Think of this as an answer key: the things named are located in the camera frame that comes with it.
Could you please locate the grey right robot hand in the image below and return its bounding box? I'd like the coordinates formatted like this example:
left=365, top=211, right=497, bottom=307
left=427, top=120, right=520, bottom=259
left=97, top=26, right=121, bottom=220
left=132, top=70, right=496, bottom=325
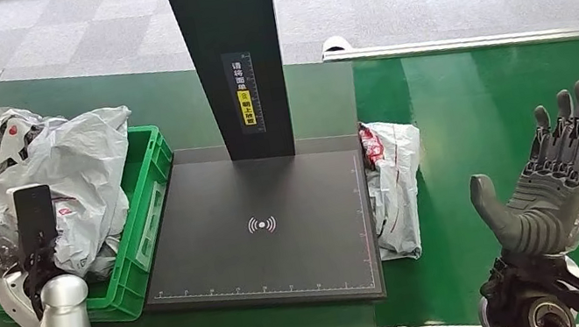
left=453, top=78, right=579, bottom=273

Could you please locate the large grey plastic courier package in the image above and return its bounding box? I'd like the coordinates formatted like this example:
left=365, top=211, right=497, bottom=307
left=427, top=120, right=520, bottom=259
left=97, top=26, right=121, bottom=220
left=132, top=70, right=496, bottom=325
left=0, top=86, right=159, bottom=300

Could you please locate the green conveyor belt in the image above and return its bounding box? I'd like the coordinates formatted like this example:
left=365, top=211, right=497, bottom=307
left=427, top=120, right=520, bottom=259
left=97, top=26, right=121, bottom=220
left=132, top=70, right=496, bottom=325
left=331, top=22, right=579, bottom=327

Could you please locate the small grey plastic courier package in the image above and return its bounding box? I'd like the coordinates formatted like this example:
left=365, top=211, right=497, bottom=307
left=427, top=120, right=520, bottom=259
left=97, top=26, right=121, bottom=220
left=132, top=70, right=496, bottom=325
left=356, top=112, right=441, bottom=266

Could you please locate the white conveyor end cap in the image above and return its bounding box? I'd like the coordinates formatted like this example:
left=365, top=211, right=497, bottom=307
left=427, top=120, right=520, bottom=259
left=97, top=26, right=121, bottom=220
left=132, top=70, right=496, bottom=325
left=320, top=33, right=357, bottom=60

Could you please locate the black inbound scanner machine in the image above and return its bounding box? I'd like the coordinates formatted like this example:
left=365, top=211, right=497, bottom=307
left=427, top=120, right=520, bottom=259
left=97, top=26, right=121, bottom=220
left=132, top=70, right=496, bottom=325
left=95, top=0, right=389, bottom=327

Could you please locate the green plastic crate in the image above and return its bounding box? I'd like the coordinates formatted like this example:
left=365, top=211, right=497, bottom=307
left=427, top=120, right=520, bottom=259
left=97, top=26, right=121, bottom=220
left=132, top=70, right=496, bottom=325
left=0, top=120, right=201, bottom=327

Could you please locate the black yellow label sticker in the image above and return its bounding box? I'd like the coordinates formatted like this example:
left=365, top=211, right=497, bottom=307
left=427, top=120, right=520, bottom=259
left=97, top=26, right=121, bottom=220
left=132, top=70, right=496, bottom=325
left=221, top=48, right=267, bottom=138

